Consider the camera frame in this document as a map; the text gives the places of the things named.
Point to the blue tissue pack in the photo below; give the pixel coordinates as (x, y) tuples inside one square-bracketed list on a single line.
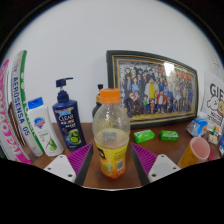
[(197, 127)]

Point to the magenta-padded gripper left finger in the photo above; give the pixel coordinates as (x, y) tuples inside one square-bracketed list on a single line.
[(80, 159)]

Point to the flat round red coaster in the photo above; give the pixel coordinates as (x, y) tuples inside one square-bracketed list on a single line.
[(212, 154)]

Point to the dark amber pump bottle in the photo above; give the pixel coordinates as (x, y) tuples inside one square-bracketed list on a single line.
[(97, 106)]

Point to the green soap bar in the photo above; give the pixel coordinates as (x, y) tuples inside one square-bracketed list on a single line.
[(169, 135), (144, 136)]

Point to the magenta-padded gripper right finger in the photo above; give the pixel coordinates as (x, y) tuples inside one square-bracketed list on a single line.
[(144, 159)]

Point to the white blue-capped shampoo bottle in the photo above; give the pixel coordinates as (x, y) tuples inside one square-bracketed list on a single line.
[(45, 130)]

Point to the wooden chair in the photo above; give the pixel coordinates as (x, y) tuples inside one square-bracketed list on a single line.
[(14, 125)]

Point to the orange-capped juice bottle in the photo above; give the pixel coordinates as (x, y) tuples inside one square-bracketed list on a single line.
[(111, 160)]

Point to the dark blue pump bottle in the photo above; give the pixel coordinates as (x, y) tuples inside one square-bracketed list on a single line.
[(68, 123)]

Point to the pink mug with yellow spots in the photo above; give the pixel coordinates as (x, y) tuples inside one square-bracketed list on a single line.
[(191, 155)]

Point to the puzzle cube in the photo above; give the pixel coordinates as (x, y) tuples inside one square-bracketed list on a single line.
[(214, 135)]

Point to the white paper gift bag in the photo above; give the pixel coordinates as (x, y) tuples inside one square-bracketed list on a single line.
[(215, 100)]

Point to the framed group picture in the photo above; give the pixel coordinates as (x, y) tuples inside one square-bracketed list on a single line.
[(156, 86)]

